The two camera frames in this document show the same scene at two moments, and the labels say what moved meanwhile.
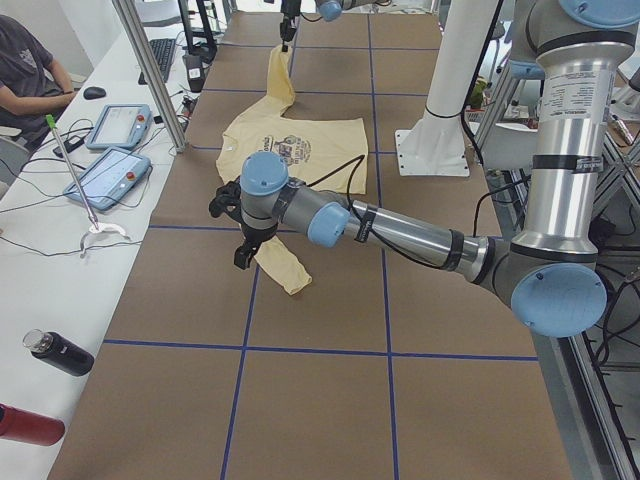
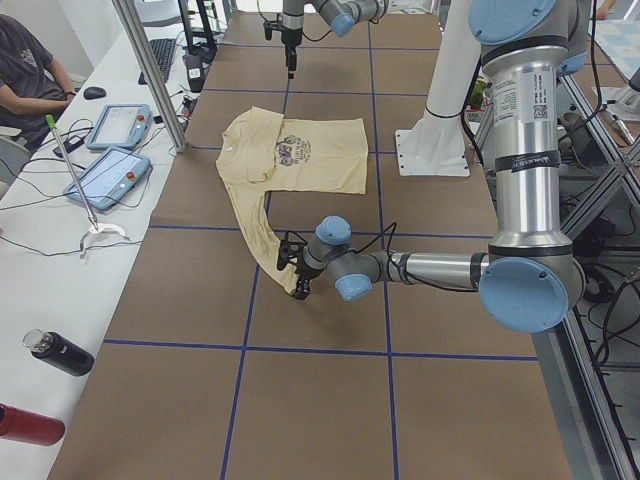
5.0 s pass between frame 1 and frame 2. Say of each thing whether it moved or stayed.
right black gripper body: moved
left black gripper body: moved
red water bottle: stayed
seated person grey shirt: stayed
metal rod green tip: stayed
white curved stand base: stayed
